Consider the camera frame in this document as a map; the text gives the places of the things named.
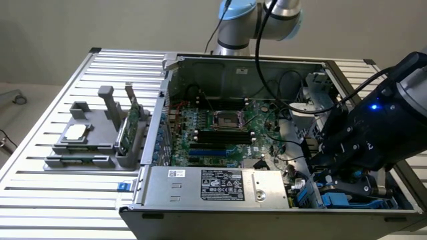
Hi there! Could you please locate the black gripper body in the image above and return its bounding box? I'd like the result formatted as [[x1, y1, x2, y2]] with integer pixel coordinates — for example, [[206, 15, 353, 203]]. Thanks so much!
[[307, 82, 427, 176]]

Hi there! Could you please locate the blue disk bay carrier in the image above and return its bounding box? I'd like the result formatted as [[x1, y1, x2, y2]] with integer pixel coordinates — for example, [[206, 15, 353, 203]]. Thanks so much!
[[295, 184, 395, 210]]

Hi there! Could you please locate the metal disk bay cage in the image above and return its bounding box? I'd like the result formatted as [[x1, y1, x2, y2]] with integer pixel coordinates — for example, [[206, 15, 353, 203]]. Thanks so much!
[[287, 71, 342, 151]]

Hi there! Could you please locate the silver chipset heat sink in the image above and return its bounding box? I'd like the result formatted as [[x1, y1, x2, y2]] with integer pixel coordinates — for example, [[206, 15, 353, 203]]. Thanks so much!
[[244, 159, 266, 171]]

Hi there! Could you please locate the green motherboard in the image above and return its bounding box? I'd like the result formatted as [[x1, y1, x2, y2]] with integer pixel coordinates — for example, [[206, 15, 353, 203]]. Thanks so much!
[[166, 99, 303, 171]]

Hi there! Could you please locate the black RAM slot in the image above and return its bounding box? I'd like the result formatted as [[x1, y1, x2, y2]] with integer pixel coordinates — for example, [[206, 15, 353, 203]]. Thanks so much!
[[195, 135, 254, 141], [198, 100, 250, 106], [196, 132, 254, 137], [195, 138, 255, 144], [198, 97, 250, 102], [196, 129, 252, 134]]

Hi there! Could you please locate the open grey PC case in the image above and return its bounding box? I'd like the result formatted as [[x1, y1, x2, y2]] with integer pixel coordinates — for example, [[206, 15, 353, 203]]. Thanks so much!
[[118, 53, 427, 235]]

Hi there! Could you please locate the CPU socket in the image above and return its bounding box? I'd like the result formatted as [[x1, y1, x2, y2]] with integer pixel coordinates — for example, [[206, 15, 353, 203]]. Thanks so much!
[[210, 109, 247, 131]]

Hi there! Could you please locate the blue expansion slot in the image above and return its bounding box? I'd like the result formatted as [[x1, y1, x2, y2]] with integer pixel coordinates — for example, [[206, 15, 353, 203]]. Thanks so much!
[[188, 149, 228, 157]]

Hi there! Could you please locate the silver power supply unit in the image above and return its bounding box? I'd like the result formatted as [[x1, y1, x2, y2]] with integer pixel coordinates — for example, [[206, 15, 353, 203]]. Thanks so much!
[[142, 166, 290, 210]]

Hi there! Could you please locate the green graphics card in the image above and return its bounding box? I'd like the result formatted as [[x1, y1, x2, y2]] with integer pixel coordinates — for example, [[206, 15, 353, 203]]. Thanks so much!
[[114, 81, 142, 154]]

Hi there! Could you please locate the grey parts rack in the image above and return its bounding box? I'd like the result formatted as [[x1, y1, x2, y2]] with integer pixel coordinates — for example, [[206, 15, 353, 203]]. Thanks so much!
[[43, 85, 152, 172]]

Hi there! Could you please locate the green RAM stick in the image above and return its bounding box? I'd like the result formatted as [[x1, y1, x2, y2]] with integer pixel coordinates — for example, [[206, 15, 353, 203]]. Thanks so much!
[[60, 155, 95, 165], [66, 145, 99, 153]]

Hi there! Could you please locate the silver CPU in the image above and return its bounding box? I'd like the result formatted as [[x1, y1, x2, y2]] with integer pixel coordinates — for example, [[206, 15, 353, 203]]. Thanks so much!
[[62, 123, 94, 143]]

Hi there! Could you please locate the caster wheel with leg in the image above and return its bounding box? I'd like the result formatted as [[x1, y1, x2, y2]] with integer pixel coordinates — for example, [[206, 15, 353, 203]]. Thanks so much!
[[0, 88, 28, 105]]

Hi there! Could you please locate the long black wire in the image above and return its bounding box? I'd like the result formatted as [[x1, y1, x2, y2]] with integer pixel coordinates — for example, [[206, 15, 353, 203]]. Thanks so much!
[[265, 119, 310, 161]]

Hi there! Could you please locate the black looped wire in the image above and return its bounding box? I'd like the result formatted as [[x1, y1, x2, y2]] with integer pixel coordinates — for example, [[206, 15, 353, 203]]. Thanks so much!
[[278, 70, 306, 101]]

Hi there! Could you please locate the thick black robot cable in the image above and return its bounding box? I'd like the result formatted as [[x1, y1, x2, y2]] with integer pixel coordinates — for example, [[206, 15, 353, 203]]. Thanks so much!
[[254, 0, 399, 115]]

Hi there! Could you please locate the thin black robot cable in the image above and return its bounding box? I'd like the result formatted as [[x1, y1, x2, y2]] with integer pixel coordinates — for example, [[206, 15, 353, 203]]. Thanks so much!
[[203, 0, 234, 53]]

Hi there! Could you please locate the black floor cable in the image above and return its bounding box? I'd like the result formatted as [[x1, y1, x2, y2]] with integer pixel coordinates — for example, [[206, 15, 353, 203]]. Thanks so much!
[[0, 129, 19, 149]]

